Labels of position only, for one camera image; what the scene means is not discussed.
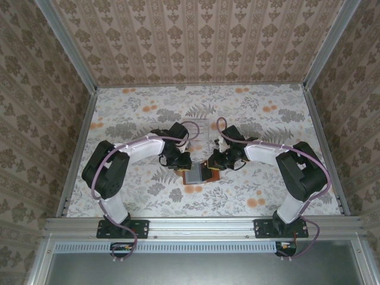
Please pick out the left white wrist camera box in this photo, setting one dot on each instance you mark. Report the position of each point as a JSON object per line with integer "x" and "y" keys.
{"x": 184, "y": 148}

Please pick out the aluminium side rail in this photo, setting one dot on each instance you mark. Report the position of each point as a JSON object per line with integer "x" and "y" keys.
{"x": 78, "y": 148}
{"x": 325, "y": 148}

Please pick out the grey metal sheet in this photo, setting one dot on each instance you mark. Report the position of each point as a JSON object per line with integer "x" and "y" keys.
{"x": 193, "y": 270}

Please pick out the clear acrylic box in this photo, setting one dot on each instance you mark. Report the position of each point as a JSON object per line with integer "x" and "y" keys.
{"x": 203, "y": 130}

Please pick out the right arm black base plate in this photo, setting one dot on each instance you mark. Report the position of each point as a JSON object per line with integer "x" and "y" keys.
{"x": 262, "y": 229}

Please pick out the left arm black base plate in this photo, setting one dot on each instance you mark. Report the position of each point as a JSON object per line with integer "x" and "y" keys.
{"x": 139, "y": 228}

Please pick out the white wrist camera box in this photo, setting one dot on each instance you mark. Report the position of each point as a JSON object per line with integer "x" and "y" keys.
{"x": 184, "y": 148}
{"x": 222, "y": 144}

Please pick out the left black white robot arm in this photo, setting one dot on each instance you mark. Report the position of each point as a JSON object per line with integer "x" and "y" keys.
{"x": 104, "y": 175}

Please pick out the brown leather card holder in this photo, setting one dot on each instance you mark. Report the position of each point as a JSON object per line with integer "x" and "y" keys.
{"x": 214, "y": 177}

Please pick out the aluminium corner post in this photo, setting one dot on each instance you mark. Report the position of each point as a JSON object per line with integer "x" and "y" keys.
{"x": 329, "y": 47}
{"x": 68, "y": 50}

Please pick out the aluminium mounting rail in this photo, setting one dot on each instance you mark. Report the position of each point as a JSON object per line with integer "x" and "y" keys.
{"x": 202, "y": 227}

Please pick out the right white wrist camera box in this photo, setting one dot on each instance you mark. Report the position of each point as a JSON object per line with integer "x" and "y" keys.
{"x": 222, "y": 144}

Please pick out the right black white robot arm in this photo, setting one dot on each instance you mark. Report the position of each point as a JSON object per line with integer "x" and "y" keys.
{"x": 300, "y": 175}

